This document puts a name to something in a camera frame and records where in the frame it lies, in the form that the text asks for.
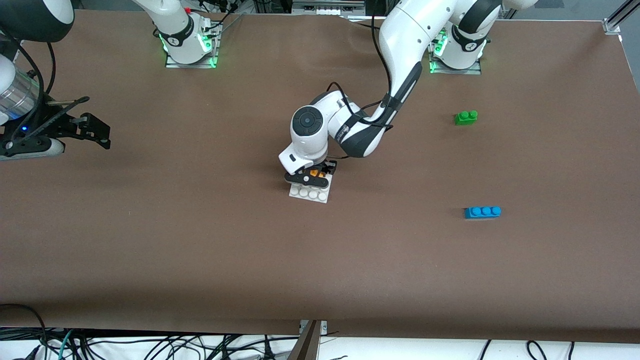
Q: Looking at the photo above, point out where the white studded base plate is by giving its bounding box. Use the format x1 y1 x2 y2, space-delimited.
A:
289 172 334 204

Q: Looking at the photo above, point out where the blue toy block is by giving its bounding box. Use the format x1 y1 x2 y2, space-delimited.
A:
464 206 502 220

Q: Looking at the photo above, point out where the brown table cover sheet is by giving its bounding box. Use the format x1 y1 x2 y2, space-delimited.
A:
0 9 640 345

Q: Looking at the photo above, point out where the grey box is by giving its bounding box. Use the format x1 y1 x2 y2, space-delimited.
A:
292 0 366 16

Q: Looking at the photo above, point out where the aluminium profile corner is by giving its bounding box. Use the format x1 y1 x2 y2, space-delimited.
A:
602 0 640 35

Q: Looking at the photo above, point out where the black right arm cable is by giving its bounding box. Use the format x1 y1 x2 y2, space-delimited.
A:
0 30 56 136

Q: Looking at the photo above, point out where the black arm base cable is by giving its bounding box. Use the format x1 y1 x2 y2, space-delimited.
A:
192 0 246 38

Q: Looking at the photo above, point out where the thick black looped cable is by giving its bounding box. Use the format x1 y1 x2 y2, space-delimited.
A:
0 303 48 360

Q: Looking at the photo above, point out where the dark slanted post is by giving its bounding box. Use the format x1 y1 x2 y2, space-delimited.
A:
287 321 321 360

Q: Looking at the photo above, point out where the teal cable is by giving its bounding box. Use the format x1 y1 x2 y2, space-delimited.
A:
56 329 75 360

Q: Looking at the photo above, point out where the black cable tangle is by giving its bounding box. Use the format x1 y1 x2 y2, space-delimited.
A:
75 334 301 360

